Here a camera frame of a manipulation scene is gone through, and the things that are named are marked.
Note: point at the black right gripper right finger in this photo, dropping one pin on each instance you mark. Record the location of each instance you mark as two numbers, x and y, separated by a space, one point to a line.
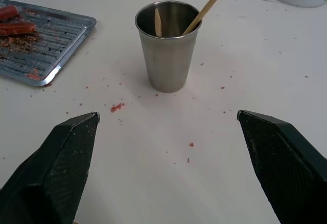
281 157

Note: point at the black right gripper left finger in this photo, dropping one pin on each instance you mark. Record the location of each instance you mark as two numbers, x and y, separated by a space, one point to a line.
64 162

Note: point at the long bamboo skewer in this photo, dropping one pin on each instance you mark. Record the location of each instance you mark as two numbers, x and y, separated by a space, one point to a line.
204 9

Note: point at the short bamboo skewer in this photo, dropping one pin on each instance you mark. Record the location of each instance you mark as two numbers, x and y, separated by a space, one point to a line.
158 22

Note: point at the silver metal grill tray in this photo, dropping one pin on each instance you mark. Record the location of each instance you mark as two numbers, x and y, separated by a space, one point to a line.
43 43

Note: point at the red sausage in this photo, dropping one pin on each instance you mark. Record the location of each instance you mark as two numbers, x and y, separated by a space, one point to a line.
15 28
7 12

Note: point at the stainless steel cup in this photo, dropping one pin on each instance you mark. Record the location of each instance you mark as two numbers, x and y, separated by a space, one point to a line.
167 48

